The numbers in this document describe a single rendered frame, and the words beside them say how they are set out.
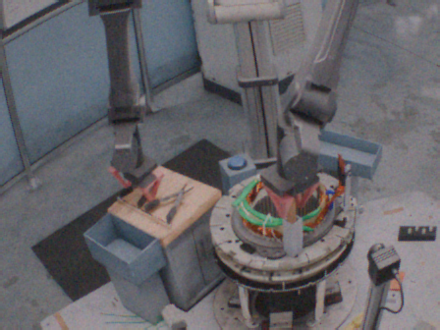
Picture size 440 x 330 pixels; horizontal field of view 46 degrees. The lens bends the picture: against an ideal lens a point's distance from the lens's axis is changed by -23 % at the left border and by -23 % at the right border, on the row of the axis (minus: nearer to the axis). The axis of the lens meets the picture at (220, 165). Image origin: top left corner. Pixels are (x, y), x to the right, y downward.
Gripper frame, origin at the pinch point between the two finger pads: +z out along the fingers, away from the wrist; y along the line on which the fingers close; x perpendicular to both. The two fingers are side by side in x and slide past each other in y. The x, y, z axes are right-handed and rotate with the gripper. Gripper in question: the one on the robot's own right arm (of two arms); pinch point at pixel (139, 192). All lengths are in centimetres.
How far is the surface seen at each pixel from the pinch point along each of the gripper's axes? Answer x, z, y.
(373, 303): -20, -28, 73
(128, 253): -11.9, 9.3, 3.8
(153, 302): -15.4, 20.2, 12.0
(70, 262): 17, 115, -101
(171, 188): 6.8, 2.1, 3.8
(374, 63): 280, 125, -64
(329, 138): 45, 5, 24
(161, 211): -0.9, 1.5, 7.5
